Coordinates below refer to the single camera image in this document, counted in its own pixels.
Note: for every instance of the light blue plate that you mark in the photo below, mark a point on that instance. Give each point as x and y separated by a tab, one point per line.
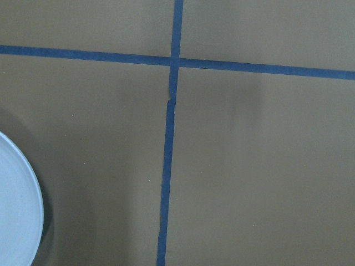
22	208

